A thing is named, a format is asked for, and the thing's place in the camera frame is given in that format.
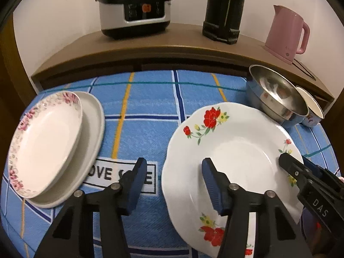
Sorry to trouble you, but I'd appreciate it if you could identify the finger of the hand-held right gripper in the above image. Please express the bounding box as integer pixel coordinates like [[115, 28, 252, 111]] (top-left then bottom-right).
[[279, 153, 307, 187]]

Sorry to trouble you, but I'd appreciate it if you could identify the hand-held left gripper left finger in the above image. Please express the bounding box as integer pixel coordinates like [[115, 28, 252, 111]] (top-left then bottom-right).
[[34, 157, 148, 258]]

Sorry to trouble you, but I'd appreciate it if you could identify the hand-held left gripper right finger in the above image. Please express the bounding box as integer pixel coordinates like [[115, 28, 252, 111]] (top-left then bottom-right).
[[201, 157, 313, 258]]

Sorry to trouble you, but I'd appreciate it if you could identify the red floral white plate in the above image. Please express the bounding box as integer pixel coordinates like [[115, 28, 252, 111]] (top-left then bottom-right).
[[161, 103, 305, 258]]

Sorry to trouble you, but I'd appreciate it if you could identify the white enamel bowl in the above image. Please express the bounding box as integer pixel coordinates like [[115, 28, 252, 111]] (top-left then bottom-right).
[[295, 86, 325, 127]]

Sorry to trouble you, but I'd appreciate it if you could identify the stainless steel bowl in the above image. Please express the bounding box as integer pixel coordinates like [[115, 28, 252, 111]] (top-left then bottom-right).
[[246, 64, 309, 125]]

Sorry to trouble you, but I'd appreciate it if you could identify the plain white plate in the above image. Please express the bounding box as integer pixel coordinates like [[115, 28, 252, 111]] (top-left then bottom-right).
[[27, 91, 106, 209]]

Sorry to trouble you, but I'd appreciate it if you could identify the blue plaid cloth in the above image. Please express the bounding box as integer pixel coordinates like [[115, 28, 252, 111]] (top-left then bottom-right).
[[0, 70, 340, 258]]

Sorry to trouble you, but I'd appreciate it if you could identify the pink floral white plate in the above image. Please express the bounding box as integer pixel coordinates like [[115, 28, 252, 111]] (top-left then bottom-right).
[[8, 91, 83, 199]]

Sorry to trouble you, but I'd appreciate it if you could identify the pink electric kettle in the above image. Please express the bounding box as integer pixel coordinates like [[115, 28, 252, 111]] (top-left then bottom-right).
[[263, 5, 311, 65]]

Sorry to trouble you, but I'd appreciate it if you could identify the wooden cabinet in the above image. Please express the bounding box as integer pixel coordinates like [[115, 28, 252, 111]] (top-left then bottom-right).
[[31, 23, 335, 113]]

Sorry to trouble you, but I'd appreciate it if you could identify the black thermos flask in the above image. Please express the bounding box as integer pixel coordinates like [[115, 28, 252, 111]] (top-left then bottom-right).
[[202, 0, 247, 45]]

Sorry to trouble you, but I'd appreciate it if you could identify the silver black rice cooker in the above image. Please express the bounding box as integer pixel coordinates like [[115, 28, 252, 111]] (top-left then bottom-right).
[[95, 0, 178, 40]]

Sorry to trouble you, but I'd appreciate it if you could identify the black kettle power cable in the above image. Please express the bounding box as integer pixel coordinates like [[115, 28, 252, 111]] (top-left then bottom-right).
[[292, 58, 317, 80]]

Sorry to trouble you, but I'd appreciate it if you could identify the wooden door frame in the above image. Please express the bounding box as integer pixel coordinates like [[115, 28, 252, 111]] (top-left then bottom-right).
[[0, 16, 37, 146]]

